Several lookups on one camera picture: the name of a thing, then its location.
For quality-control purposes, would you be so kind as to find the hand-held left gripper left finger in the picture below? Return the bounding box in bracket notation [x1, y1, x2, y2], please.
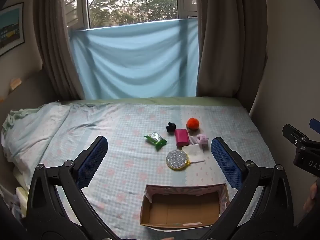
[26, 136, 118, 240]

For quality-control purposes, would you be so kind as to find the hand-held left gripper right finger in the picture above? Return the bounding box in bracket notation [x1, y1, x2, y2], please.
[200, 137, 307, 240]

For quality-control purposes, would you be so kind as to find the pale grey cloth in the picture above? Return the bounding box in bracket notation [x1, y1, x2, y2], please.
[197, 134, 209, 147]

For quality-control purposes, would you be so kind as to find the silver glitter round sponge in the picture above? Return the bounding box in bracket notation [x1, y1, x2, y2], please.
[166, 149, 192, 172]

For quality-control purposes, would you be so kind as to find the orange pompom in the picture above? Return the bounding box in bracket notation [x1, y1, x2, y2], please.
[186, 117, 200, 130]

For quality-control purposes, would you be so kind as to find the cardboard box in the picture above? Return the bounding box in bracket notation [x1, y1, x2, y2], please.
[139, 183, 230, 230]

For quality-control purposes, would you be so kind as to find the green wipes packet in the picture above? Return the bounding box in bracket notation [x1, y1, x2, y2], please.
[144, 132, 167, 151]

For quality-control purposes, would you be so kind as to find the person's right hand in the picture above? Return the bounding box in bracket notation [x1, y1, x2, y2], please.
[303, 181, 320, 213]

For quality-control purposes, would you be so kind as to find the white square cloth pad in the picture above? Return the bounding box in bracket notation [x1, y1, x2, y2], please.
[182, 145, 206, 164]

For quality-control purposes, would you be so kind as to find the crumpled white blanket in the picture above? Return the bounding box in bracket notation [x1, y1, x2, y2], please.
[1, 102, 73, 170]

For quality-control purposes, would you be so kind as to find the light blue hanging cloth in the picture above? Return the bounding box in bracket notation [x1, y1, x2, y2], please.
[69, 18, 200, 100]

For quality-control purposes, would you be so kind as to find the small tan object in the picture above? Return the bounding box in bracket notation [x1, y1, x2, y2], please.
[9, 78, 22, 90]

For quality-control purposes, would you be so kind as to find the beige curtain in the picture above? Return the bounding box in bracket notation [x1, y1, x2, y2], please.
[32, 0, 87, 100]
[195, 0, 268, 98]

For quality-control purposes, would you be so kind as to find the window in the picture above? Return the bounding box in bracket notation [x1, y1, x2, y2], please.
[62, 0, 198, 29]

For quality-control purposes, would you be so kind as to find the framed wall picture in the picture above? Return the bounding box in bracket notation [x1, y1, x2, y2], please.
[0, 2, 25, 57]

